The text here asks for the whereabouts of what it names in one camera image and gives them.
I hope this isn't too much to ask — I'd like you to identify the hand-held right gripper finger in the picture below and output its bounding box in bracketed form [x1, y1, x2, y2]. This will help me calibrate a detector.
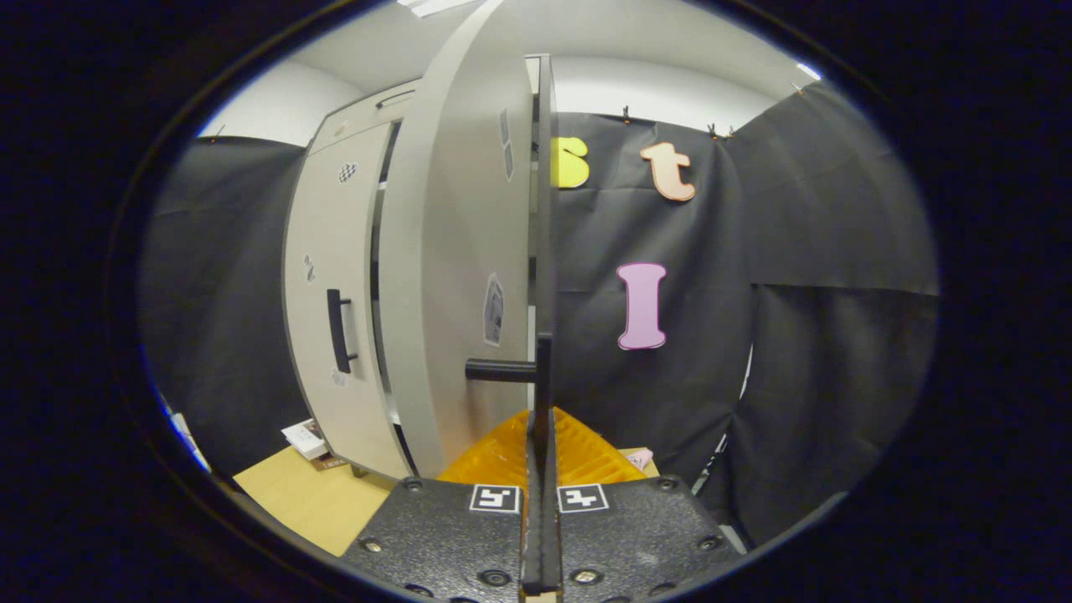
[542, 407, 748, 603]
[339, 409, 543, 603]

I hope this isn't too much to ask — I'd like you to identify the grey cabinet door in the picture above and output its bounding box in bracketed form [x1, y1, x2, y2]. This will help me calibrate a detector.
[379, 0, 560, 480]
[283, 121, 411, 480]

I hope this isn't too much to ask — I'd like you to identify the grey double-door shoe cabinet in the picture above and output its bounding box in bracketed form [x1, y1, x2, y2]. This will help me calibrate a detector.
[281, 54, 541, 488]

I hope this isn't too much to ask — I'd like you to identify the white book dark cover picture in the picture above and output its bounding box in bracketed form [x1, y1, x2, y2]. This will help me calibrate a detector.
[281, 420, 330, 461]

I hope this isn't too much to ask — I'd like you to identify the blue white object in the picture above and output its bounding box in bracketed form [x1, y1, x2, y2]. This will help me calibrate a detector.
[163, 400, 212, 472]

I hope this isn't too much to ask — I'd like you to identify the black backdrop cloth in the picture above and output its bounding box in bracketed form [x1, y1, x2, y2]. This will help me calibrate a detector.
[138, 80, 941, 545]

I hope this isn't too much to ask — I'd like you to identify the wide ceiling light panel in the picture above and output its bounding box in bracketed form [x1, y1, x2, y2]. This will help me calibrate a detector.
[398, 0, 478, 18]

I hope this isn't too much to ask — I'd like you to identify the grey cabinet drawer black handle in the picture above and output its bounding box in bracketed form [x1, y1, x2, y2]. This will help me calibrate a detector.
[306, 80, 424, 156]

